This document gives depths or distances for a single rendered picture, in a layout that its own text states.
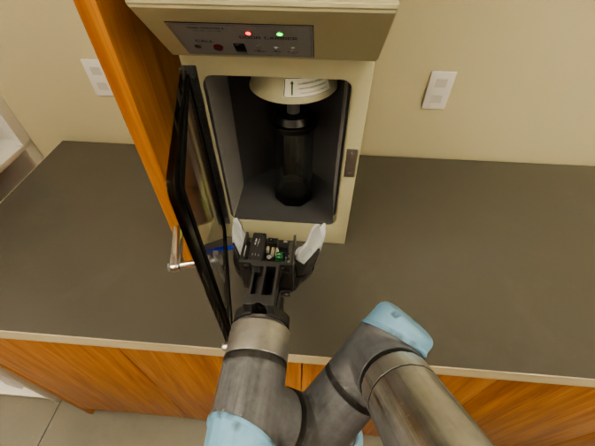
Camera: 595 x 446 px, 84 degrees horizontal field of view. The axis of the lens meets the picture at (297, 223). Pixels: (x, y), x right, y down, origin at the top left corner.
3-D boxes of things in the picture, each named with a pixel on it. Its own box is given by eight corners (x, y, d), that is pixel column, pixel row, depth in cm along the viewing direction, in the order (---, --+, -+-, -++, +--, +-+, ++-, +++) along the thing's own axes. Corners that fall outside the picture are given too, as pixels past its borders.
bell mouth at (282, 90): (257, 64, 73) (254, 36, 68) (337, 66, 72) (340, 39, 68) (241, 103, 61) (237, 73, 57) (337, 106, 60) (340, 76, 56)
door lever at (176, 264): (206, 228, 57) (203, 218, 55) (205, 273, 51) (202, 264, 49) (173, 233, 56) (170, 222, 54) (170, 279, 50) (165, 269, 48)
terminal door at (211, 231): (225, 227, 83) (185, 65, 54) (230, 344, 63) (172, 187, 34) (221, 228, 83) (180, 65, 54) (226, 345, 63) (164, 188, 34)
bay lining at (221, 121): (249, 158, 99) (231, 26, 73) (336, 162, 97) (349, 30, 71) (231, 217, 82) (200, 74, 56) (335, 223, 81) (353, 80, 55)
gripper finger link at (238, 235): (234, 197, 53) (259, 234, 48) (238, 223, 58) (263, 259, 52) (215, 204, 52) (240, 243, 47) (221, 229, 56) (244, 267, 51)
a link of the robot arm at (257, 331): (288, 374, 41) (224, 369, 42) (291, 339, 44) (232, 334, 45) (286, 351, 36) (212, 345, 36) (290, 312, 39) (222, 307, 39)
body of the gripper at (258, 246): (298, 231, 46) (290, 309, 38) (298, 266, 52) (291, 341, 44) (244, 227, 46) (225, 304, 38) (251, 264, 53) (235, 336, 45)
